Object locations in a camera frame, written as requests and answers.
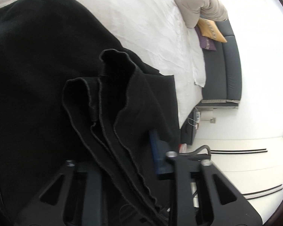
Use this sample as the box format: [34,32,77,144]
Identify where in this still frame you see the black denim pants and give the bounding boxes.
[0,0,180,225]

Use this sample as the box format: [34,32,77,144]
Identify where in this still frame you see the dark grey headboard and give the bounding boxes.
[197,21,242,109]

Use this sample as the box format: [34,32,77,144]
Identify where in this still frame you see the white bed sheet mattress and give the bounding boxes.
[0,0,206,124]

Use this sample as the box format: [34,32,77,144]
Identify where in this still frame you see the dark bedside table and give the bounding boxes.
[180,108,200,145]

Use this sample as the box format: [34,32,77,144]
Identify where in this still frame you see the purple cushion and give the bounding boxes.
[195,26,217,51]

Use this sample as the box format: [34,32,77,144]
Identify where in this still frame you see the rolled white duvet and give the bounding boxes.
[174,0,228,29]

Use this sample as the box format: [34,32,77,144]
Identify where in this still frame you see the yellow cushion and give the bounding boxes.
[197,18,227,43]

